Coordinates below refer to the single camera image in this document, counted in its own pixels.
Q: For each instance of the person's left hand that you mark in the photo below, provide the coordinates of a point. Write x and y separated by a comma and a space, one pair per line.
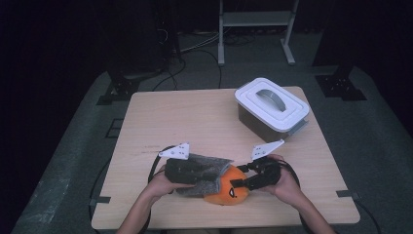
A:
159, 188

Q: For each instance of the person's right hand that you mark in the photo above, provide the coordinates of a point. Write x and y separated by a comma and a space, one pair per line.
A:
289, 187

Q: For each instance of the black stand base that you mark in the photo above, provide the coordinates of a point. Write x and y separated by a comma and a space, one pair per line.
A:
123, 87
341, 86

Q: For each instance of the white-lidded plastic container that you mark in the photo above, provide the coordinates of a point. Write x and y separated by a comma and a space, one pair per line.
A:
292, 113

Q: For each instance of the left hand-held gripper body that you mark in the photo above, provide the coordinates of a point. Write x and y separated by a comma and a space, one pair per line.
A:
178, 170

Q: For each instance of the white metal stand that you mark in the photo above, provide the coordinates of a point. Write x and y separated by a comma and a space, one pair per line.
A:
256, 18

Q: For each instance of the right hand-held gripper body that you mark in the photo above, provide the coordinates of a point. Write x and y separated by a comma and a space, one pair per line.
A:
269, 174

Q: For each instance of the smoky transparent storage box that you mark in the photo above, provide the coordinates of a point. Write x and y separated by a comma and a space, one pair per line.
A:
259, 126

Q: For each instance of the black tape strip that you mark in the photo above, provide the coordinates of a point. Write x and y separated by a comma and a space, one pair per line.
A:
100, 200
347, 194

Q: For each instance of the orange fruit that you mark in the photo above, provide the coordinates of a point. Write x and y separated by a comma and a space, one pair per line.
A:
227, 195

